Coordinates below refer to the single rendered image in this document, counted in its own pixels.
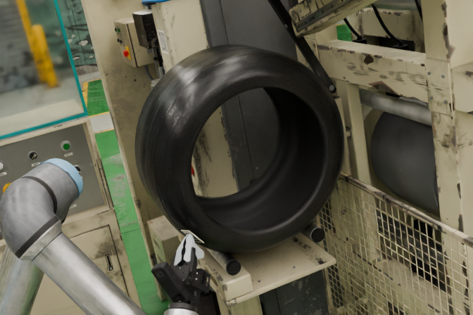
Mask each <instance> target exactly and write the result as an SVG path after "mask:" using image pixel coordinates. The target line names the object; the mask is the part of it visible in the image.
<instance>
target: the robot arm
mask: <svg viewBox="0 0 473 315"><path fill-rule="evenodd" d="M82 189H83V182H82V177H81V176H80V175H79V172H78V171H77V170H76V168H75V167H74V166H73V165H71V164H70V163H69V162H67V161H65V160H62V159H58V158H53V159H50V160H47V161H46V162H42V163H40V164H39V165H38V166H37V167H35V168H34V169H33V170H31V171H30V172H28V173H27V174H25V175H24V176H22V177H20V178H19V179H17V180H15V181H14V182H13V183H11V184H10V185H9V186H8V187H7V189H6V190H5V191H4V194H3V195H2V198H1V201H0V229H1V232H2V235H3V237H4V240H5V242H6V247H5V249H4V253H3V256H2V258H1V262H0V315H30V312H31V310H32V306H33V304H34V301H35V298H36V296H37V293H38V290H39V287H40V285H41V282H42V279H43V277H44V274H46V275H47V276H48V277H49V278H50V279H51V280H52V281H53V282H54V283H55V284H56V285H57V286H58V287H59V288H60V289H61V290H62V291H63V292H64V293H65V294H66V295H67V296H68V297H69V298H70V299H71V300H72V301H73V302H74V303H75V304H76V305H77V306H78V307H79V308H81V309H82V310H83V311H84V312H85V313H86V314H87V315H146V314H145V313H144V312H143V311H142V310H141V309H140V308H139V307H138V306H137V305H136V304H135V303H134V302H133V301H132V300H131V299H130V298H129V297H128V296H127V295H126V294H125V293H124V292H123V291H122V290H121V289H120V288H119V287H118V286H117V285H116V284H115V283H114V282H112V280H111V279H109V277H107V275H105V273H104V272H102V270H100V268H98V267H97V265H95V263H93V261H91V260H90V258H88V256H86V255H85V254H84V253H83V251H81V249H79V248H78V246H76V245H75V244H74V243H73V242H72V241H71V240H70V239H69V238H68V237H67V236H66V235H65V234H64V233H63V232H62V230H61V227H62V224H63V223H64V221H65V218H66V216H67V214H68V210H69V209H70V206H71V204H72V202H73V201H74V200H76V199H78V198H79V196H80V194H81V192H82ZM203 257H204V252H203V251H202V249H201V248H200V247H199V246H197V245H196V244H195V241H194V237H193V236H192V235H191V234H187V235H186V237H185V238H184V240H183V241H182V242H181V244H180V245H179V247H178V249H177V251H176V252H175V255H174V257H173V259H172V262H171V265H169V264H168V263H167V262H161V263H159V264H156V265H155V266H154V267H153V268H152V270H151V273H152V274H153V275H154V276H155V277H156V279H157V281H158V282H159V283H160V284H161V286H162V287H163V289H164V290H165V292H166V293H167V294H168V295H169V297H170V298H171V300H172V301H173V302H176V303H172V304H170V306H169V309H168V310H166V311H165V313H164V315H201V313H202V311H201V310H199V309H198V304H199V297H200V296H202V295H204V294H206V293H208V292H209V286H210V273H208V272H206V270H203V269H201V268H200V269H197V268H196V267H197V266H198V259H202V258H203ZM207 277H208V287H207V286H206V281H207Z"/></svg>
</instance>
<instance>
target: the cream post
mask: <svg viewBox="0 0 473 315"><path fill-rule="evenodd" d="M151 10H152V14H153V19H154V23H155V26H156V31H157V35H158V30H162V31H164V34H165V40H166V44H167V47H168V53H169V54H166V53H163V52H162V48H161V45H160V50H161V53H162V57H163V62H164V66H165V71H166V72H167V71H168V70H169V69H171V68H172V67H173V66H175V65H176V64H178V62H180V61H181V60H183V59H185V58H186V57H188V56H190V55H192V54H194V53H196V52H198V51H201V50H204V49H207V48H209V47H208V40H207V36H206V30H205V26H204V22H203V16H202V12H201V5H200V1H199V0H170V1H165V2H160V3H156V4H153V5H151ZM158 40H159V44H160V39H159V36H158ZM191 166H192V167H193V169H194V174H192V175H191V177H192V182H193V186H194V190H195V193H196V195H200V196H204V197H212V198H214V197H222V196H226V195H231V194H234V193H237V192H238V190H237V183H236V179H235V175H234V169H233V165H232V159H231V155H230V151H229V145H228V141H227V135H226V131H225V124H224V120H223V116H222V110H221V106H220V107H219V108H218V109H217V110H216V111H215V112H214V113H213V114H212V115H211V116H210V117H209V119H208V120H207V122H206V123H205V124H204V126H203V128H202V130H201V132H200V134H199V135H198V138H197V140H196V144H195V146H194V151H193V155H192V160H191ZM216 295H217V293H216ZM217 300H218V304H219V308H220V313H221V315H263V312H262V308H261V304H260V298H259V295H258V296H255V297H252V298H251V299H248V300H246V301H243V302H240V303H238V304H236V305H233V306H231V307H227V306H226V305H225V303H224V302H223V301H222V300H221V299H220V297H219V296H218V295H217Z"/></svg>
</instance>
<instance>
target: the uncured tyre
mask: <svg viewBox="0 0 473 315"><path fill-rule="evenodd" d="M257 88H263V89H264V90H265V92H266V93H267V94H268V96H269V97H270V99H271V101H272V103H273V105H274V107H275V110H276V113H277V119H278V126H279V133H278V139H277V146H276V148H275V152H274V155H273V156H272V159H271V161H270V163H269V165H268V166H267V168H266V169H265V171H264V172H263V173H262V174H261V175H260V176H259V177H258V178H257V179H256V180H255V181H254V182H253V183H252V184H251V185H249V186H247V187H246V188H245V189H243V190H241V191H239V192H237V193H234V194H231V195H226V196H222V197H214V198H212V197H204V196H200V195H196V193H195V190H194V186H193V182H192V177H191V160H192V155H193V151H194V146H195V144H196V140H197V138H198V135H199V134H200V132H201V130H202V128H203V126H204V124H205V123H206V122H207V120H208V119H209V117H210V116H211V115H212V114H213V113H214V112H215V111H216V110H217V109H218V108H219V107H220V106H221V105H222V104H223V103H225V102H226V101H228V100H229V99H231V98H232V97H234V96H236V95H238V94H240V93H243V92H245V91H248V90H251V89H257ZM134 150H135V160H136V164H137V170H138V173H139V177H140V179H141V182H142V185H143V187H144V189H145V191H146V192H147V194H148V196H149V197H150V199H151V200H152V201H153V203H154V204H155V205H156V207H157V208H158V209H159V210H160V211H161V212H162V213H163V215H164V216H165V217H166V219H167V220H168V221H169V222H170V223H171V224H172V225H173V226H174V227H175V228H176V229H177V230H178V231H179V232H180V233H181V234H182V235H183V236H184V237H186V234H184V233H183V232H182V231H181V230H187V231H191V232H192V233H193V234H194V235H195V236H197V237H198V238H199V239H201V240H202V241H203V242H204V243H196V244H198V245H200V246H202V247H205V248H208V249H211V250H214V251H218V252H223V253H228V254H250V253H255V252H261V251H264V250H269V249H271V248H274V247H276V246H278V245H281V244H282V243H285V242H287V241H288V240H290V239H291V238H293V237H294V236H296V235H297V234H298V233H300V232H301V231H302V230H303V229H304V228H305V227H307V226H308V225H309V224H310V223H311V222H312V221H313V220H314V219H315V218H316V216H317V215H318V214H319V213H320V212H321V210H322V209H323V207H324V206H325V205H326V203H327V201H328V199H329V198H330V196H331V194H332V192H333V190H334V188H335V186H336V183H337V181H338V178H339V175H340V172H341V167H342V163H343V154H344V132H343V123H342V119H341V115H340V112H339V109H338V106H337V104H336V101H335V100H334V97H333V96H332V94H331V93H330V91H329V90H328V88H327V87H326V85H325V84H324V83H323V82H322V80H321V79H320V78H319V77H318V76H317V75H316V74H315V73H314V72H313V71H312V70H310V69H309V68H308V67H306V66H305V65H304V64H302V63H301V62H299V61H297V60H296V59H294V58H291V57H289V56H286V55H284V54H281V53H277V52H274V51H268V50H265V49H259V48H255V47H252V46H244V45H237V44H229V45H221V46H214V47H210V48H207V49H204V50H201V51H198V52H196V53H194V54H192V55H190V56H188V57H186V58H185V59H183V60H181V61H180V62H178V64H176V65H175V66H173V67H172V68H171V69H169V70H168V71H167V72H166V73H165V74H164V75H163V76H162V77H161V78H160V80H159V81H158V82H157V83H156V85H155V86H154V87H153V89H152V90H151V92H150V94H149V95H148V97H147V99H146V101H145V103H144V106H143V108H142V109H141V113H140V116H139V120H138V123H137V130H136V135H135V145H134Z"/></svg>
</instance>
